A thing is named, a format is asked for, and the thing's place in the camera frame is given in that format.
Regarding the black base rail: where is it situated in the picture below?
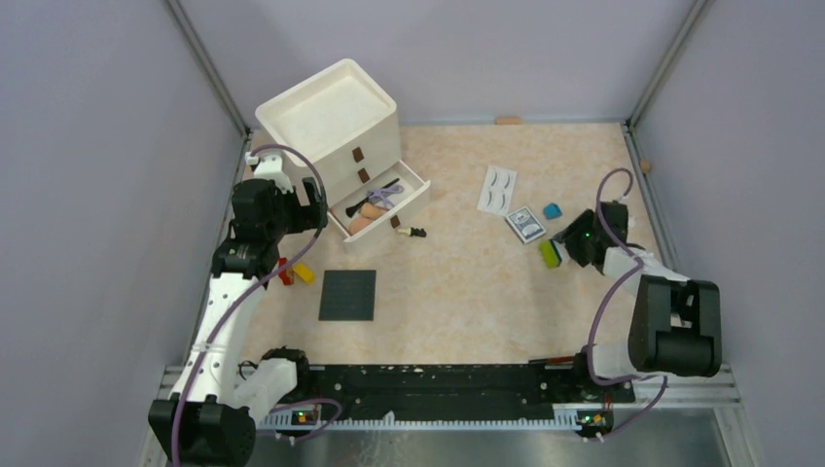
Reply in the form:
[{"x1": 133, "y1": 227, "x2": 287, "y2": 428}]
[{"x1": 281, "y1": 360, "x2": 635, "y2": 422}]

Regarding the white drawer organizer cabinet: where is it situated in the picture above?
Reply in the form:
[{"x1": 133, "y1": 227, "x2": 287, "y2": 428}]
[{"x1": 255, "y1": 58, "x2": 402, "y2": 205}]

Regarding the green blue toy brick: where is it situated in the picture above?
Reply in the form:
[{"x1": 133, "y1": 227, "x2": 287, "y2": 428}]
[{"x1": 538, "y1": 240, "x2": 564, "y2": 269}]

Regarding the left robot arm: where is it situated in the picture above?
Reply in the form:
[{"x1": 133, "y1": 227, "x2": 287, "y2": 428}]
[{"x1": 148, "y1": 144, "x2": 328, "y2": 466}]

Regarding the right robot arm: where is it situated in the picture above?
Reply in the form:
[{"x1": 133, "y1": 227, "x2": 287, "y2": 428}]
[{"x1": 551, "y1": 201, "x2": 722, "y2": 401}]

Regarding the purple eyelash curler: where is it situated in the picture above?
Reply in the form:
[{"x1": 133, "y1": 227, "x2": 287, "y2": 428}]
[{"x1": 367, "y1": 182, "x2": 404, "y2": 209}]

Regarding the dark grey studded baseplate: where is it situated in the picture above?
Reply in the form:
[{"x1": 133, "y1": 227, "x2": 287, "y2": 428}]
[{"x1": 318, "y1": 269, "x2": 377, "y2": 321}]

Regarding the round peach powder puff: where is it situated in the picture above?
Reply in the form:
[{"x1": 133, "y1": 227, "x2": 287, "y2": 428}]
[{"x1": 348, "y1": 217, "x2": 374, "y2": 235}]

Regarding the white bottom drawer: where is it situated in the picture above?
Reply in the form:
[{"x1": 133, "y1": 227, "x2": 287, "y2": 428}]
[{"x1": 328, "y1": 162, "x2": 432, "y2": 254}]

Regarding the red owl toy block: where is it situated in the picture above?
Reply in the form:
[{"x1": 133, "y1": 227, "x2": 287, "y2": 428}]
[{"x1": 278, "y1": 257, "x2": 295, "y2": 286}]

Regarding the small blue toy block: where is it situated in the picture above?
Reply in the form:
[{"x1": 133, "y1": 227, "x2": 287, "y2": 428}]
[{"x1": 542, "y1": 203, "x2": 563, "y2": 220}]

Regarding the black makeup brush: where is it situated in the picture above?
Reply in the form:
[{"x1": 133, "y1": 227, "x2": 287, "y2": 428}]
[{"x1": 344, "y1": 178, "x2": 404, "y2": 218}]

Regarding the yellow toy block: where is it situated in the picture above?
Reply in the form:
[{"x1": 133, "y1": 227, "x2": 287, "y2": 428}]
[{"x1": 292, "y1": 263, "x2": 315, "y2": 285}]

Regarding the wooden block at wall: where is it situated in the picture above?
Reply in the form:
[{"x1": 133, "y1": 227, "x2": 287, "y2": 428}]
[{"x1": 494, "y1": 116, "x2": 523, "y2": 126}]

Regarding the blue playing card box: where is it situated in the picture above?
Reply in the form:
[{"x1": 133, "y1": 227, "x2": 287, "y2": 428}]
[{"x1": 505, "y1": 206, "x2": 547, "y2": 244}]

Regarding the false eyelashes card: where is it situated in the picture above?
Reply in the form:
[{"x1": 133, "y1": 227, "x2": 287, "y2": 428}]
[{"x1": 477, "y1": 165, "x2": 518, "y2": 217}]

